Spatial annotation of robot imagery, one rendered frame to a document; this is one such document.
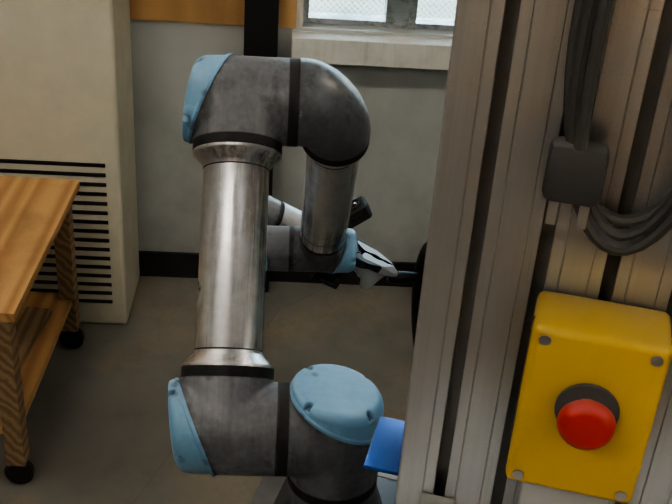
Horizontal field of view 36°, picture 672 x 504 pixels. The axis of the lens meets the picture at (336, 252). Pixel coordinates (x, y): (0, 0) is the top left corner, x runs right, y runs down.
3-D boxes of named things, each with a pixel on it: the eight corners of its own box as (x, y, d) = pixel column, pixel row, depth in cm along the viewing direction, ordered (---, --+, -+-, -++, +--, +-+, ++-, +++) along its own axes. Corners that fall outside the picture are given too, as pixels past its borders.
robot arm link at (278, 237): (289, 253, 165) (290, 209, 174) (218, 251, 165) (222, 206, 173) (287, 289, 171) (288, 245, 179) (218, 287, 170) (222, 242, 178)
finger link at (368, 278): (382, 293, 192) (341, 273, 189) (400, 268, 190) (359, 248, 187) (385, 302, 190) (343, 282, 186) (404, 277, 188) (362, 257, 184)
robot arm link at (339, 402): (382, 503, 129) (392, 417, 123) (273, 500, 129) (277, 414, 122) (376, 438, 140) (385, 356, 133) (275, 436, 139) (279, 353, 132)
